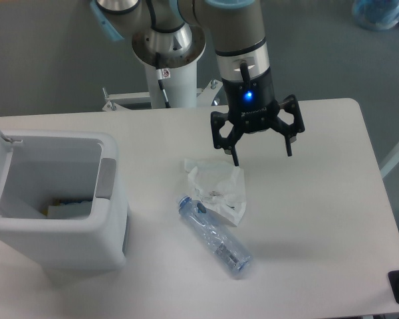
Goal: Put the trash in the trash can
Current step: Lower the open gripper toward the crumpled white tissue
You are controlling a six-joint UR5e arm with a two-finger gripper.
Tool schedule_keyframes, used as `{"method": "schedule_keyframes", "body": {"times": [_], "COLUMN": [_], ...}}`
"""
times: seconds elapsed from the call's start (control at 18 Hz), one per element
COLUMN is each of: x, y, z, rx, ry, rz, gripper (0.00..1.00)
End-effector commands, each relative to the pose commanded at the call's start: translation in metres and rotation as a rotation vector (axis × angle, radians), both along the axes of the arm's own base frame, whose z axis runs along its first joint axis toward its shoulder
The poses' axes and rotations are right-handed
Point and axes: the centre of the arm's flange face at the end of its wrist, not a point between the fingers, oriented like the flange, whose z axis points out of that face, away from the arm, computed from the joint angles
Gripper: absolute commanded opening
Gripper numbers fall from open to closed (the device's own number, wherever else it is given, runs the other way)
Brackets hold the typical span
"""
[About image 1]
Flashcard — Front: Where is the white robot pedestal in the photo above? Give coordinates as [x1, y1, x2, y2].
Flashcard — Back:
[132, 24, 205, 109]

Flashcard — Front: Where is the white pedestal base frame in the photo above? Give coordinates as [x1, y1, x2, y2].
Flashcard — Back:
[102, 79, 223, 112]

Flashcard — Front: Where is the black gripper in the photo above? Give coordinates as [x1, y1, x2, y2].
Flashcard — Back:
[210, 72, 307, 167]

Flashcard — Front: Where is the clear plastic water bottle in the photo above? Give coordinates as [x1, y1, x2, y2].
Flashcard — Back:
[177, 194, 253, 280]

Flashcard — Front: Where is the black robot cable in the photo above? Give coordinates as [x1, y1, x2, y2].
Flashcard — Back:
[154, 52, 172, 109]

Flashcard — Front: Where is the white trash can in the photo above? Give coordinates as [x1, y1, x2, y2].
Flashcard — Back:
[0, 130, 129, 270]

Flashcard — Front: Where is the blue plastic bag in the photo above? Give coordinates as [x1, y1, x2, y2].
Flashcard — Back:
[351, 1, 399, 31]

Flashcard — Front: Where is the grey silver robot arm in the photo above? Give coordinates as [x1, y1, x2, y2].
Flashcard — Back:
[91, 1, 305, 156]

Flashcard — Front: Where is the yellow blue trash in bin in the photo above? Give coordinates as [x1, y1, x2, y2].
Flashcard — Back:
[46, 199, 92, 219]

